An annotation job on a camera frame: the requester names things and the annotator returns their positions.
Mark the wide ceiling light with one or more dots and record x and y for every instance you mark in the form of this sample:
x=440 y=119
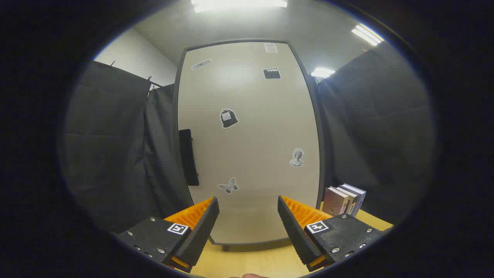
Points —
x=239 y=4

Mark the beige cover book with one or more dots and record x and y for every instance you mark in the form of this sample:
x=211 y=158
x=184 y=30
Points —
x=352 y=202

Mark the dark grey cabinet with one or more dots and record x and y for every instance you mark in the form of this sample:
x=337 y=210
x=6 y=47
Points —
x=322 y=154

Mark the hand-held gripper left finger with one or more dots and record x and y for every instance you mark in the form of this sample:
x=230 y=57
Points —
x=200 y=231

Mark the white and blue book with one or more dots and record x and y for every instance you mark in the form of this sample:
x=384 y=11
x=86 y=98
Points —
x=359 y=197

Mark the long ceiling light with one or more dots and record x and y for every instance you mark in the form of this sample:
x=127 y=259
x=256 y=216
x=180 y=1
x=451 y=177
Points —
x=366 y=34

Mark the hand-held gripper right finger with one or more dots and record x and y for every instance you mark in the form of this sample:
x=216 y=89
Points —
x=295 y=231

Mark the small ceiling light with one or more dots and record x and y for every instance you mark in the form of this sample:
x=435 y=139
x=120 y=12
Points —
x=322 y=72

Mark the black backdrop cloth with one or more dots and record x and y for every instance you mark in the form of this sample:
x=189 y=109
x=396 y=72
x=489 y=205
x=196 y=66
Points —
x=108 y=146

